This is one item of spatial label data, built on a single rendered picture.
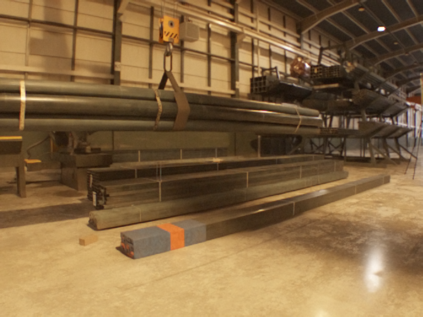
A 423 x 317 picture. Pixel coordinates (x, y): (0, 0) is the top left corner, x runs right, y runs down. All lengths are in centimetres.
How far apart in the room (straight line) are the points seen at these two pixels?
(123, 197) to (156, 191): 44
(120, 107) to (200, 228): 132
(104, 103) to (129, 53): 890
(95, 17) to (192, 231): 970
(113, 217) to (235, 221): 125
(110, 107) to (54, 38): 811
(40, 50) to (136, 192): 774
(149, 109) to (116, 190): 103
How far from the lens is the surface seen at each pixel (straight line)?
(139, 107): 293
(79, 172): 573
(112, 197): 344
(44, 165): 669
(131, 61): 1160
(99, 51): 1114
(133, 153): 927
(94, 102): 276
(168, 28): 361
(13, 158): 531
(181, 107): 318
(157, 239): 249
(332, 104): 1071
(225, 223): 293
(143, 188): 361
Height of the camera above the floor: 94
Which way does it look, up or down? 4 degrees down
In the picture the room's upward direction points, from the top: straight up
